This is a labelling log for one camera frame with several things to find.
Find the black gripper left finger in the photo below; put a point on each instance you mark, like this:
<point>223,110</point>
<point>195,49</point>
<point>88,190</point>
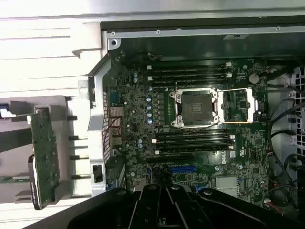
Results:
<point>143,210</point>

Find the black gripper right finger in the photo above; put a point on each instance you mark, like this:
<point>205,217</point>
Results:
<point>190,214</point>

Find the blue expansion slot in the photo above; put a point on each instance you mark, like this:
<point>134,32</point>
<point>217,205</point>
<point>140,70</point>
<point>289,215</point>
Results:
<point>182,169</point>

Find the silver chipset heatsink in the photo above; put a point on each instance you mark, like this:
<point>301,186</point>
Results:
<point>226,186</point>

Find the black expansion slot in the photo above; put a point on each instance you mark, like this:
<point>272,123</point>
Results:
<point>169,159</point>

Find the RAM slot white latches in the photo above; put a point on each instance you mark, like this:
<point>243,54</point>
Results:
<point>155,141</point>
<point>190,151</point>
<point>188,66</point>
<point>188,77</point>

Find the open black PC case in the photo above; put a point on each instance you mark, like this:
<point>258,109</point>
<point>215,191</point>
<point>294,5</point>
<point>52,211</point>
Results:
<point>97,143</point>

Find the green motherboard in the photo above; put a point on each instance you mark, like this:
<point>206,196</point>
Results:
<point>250,148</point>

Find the CPU socket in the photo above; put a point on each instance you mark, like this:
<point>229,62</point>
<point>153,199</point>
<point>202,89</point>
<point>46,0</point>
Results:
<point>196,107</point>

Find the thin socket locking lever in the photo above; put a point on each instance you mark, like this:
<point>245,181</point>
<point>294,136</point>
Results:
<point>176,93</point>

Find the green RAM stick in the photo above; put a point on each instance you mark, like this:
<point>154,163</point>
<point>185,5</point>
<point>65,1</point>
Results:
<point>14,179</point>

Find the silver coin battery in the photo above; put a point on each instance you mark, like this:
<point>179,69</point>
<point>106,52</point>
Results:
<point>253,78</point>

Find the grey parts rack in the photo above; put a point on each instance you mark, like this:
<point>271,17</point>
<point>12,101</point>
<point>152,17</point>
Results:
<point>21,107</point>

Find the silver perforated disk bay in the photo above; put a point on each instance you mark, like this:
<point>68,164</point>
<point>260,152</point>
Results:
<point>299,78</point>

